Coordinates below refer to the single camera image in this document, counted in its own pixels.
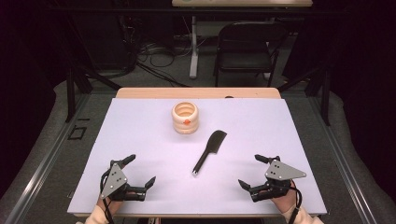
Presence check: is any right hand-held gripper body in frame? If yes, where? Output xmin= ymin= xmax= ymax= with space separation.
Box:
xmin=250 ymin=155 xmax=307 ymax=203

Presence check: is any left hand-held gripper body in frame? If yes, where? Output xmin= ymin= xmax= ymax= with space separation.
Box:
xmin=100 ymin=160 xmax=148 ymax=202

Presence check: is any black comb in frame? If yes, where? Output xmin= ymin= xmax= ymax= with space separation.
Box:
xmin=191 ymin=130 xmax=228 ymax=177

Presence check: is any cream ribbed cup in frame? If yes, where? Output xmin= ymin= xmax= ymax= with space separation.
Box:
xmin=171 ymin=101 xmax=200 ymax=135

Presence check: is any person's left hand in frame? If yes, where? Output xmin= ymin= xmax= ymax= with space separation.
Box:
xmin=96 ymin=199 xmax=124 ymax=217

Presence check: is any person's right hand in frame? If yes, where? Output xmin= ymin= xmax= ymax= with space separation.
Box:
xmin=270 ymin=181 xmax=298 ymax=215

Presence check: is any black metal stand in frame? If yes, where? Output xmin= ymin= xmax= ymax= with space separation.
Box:
xmin=276 ymin=62 xmax=332 ymax=127
xmin=64 ymin=66 xmax=123 ymax=124

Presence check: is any light wooden strip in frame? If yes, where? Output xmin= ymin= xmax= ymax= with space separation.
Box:
xmin=74 ymin=87 xmax=329 ymax=218

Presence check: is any black folding chair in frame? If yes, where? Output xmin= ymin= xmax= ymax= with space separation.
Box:
xmin=213 ymin=21 xmax=289 ymax=88

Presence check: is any white desk leg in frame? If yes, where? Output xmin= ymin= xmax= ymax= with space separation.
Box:
xmin=189 ymin=15 xmax=200 ymax=79

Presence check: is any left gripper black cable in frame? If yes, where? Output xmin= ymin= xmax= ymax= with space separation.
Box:
xmin=99 ymin=175 xmax=115 ymax=224

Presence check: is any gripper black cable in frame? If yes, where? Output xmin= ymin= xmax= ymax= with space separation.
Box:
xmin=99 ymin=175 xmax=115 ymax=224
xmin=288 ymin=186 xmax=304 ymax=224

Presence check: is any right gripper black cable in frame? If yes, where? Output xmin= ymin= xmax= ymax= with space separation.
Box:
xmin=288 ymin=186 xmax=304 ymax=224

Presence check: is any aluminium floor rail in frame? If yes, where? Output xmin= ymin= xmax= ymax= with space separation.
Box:
xmin=306 ymin=92 xmax=379 ymax=224
xmin=4 ymin=92 xmax=92 ymax=224

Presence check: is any tangle of floor cables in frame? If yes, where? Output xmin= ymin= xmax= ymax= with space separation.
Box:
xmin=136 ymin=40 xmax=191 ymax=89

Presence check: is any black horizontal frame bar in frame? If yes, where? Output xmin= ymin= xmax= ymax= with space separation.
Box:
xmin=49 ymin=7 xmax=344 ymax=17

